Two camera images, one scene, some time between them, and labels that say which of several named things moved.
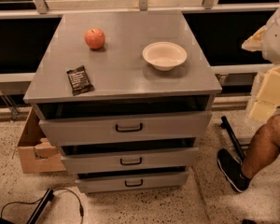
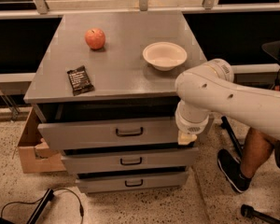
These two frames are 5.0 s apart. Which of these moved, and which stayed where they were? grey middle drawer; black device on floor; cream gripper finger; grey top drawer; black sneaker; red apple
Moved: grey top drawer; cream gripper finger
Stayed: black sneaker; red apple; black device on floor; grey middle drawer
